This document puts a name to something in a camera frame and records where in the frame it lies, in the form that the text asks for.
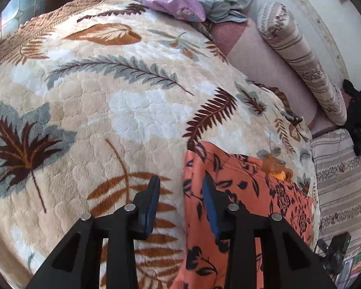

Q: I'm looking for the black cloth pile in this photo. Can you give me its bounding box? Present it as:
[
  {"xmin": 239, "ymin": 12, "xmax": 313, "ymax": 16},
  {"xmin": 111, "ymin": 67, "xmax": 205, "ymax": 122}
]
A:
[{"xmin": 342, "ymin": 79, "xmax": 361, "ymax": 156}]

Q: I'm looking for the beige leaf-pattern fleece blanket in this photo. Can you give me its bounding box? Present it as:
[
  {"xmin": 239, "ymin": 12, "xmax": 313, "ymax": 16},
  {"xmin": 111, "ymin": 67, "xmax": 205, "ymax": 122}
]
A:
[{"xmin": 0, "ymin": 0, "xmax": 319, "ymax": 288}]

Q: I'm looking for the dark device beside bed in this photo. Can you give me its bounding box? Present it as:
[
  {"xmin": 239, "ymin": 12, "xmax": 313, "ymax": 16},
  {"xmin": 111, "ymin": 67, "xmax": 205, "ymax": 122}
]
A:
[{"xmin": 316, "ymin": 232, "xmax": 351, "ymax": 276}]

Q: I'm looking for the orange floral garment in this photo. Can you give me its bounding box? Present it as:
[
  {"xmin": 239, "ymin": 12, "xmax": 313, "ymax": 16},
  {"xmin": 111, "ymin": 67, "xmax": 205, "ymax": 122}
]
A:
[{"xmin": 171, "ymin": 142, "xmax": 319, "ymax": 288}]

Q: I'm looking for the striped floral bolster pillow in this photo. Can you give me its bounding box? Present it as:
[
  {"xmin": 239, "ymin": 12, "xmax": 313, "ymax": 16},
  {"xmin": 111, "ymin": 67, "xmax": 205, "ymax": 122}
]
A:
[{"xmin": 256, "ymin": 2, "xmax": 347, "ymax": 126}]

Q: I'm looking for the pink bolster pillow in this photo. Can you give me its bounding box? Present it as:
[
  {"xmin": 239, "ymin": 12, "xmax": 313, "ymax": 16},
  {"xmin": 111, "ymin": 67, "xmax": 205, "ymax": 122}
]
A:
[{"xmin": 210, "ymin": 19, "xmax": 337, "ymax": 137}]

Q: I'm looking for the white striped pillow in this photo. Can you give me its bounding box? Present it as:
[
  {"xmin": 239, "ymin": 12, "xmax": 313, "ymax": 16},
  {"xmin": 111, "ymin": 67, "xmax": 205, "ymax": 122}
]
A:
[{"xmin": 311, "ymin": 129, "xmax": 361, "ymax": 256}]

